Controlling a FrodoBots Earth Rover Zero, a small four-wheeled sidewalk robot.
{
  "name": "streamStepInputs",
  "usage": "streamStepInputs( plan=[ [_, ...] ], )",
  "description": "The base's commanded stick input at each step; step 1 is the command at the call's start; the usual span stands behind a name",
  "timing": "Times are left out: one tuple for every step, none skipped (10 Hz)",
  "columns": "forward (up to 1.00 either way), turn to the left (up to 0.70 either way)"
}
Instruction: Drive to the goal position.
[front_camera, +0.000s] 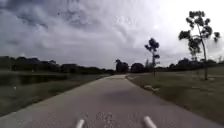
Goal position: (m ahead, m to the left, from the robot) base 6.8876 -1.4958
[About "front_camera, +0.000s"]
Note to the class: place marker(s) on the grey concrete path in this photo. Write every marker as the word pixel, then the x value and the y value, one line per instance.
pixel 106 96

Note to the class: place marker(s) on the small thin tree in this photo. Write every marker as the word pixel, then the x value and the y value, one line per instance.
pixel 153 50

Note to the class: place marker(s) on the pale rock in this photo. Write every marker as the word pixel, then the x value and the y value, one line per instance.
pixel 149 88

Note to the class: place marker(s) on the robot's own part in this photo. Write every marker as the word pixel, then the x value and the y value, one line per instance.
pixel 79 124
pixel 149 122

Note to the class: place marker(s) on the distant line of trees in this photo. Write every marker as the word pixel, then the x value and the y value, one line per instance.
pixel 43 65

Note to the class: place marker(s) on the grass verge with rocks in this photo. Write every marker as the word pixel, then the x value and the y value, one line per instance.
pixel 186 90

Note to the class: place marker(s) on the grass strip beside water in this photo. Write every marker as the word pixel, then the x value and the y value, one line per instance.
pixel 30 91

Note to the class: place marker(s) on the dark water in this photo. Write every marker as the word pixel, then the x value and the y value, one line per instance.
pixel 26 78

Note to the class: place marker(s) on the tall thin tree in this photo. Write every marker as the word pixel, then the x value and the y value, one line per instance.
pixel 200 33

